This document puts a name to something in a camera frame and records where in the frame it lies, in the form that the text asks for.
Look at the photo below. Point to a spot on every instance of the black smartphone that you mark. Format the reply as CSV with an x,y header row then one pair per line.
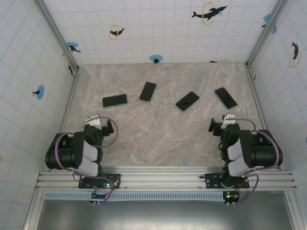
x,y
148,92
187,101
114,100
225,98

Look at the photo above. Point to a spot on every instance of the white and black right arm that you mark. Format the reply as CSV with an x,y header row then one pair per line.
x,y
263,153

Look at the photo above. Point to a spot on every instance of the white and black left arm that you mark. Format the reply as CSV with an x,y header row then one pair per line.
x,y
64,153

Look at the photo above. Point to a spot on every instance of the small black controller box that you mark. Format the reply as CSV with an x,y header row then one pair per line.
x,y
97,197
231,197

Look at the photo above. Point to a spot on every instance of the fish sticker blue circle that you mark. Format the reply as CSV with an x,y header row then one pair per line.
x,y
72,45
40,92
155,58
267,18

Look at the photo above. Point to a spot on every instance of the grey metal panel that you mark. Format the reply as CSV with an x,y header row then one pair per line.
x,y
168,215

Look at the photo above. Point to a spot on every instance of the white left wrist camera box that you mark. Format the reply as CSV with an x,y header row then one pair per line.
x,y
94,122

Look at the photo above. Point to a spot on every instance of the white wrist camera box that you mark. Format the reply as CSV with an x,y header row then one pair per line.
x,y
94,122
229,121

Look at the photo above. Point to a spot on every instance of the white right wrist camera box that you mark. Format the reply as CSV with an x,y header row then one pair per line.
x,y
229,121

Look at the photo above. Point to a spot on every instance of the aluminium table edge rail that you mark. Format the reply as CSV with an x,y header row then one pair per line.
x,y
261,107
65,119

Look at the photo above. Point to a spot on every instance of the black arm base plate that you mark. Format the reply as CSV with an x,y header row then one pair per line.
x,y
84,184
212,182

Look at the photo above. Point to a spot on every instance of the wide aluminium mounting rail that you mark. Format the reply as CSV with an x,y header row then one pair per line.
x,y
163,179

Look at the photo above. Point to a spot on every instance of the aluminium corner post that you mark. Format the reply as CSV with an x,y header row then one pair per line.
x,y
263,36
58,36

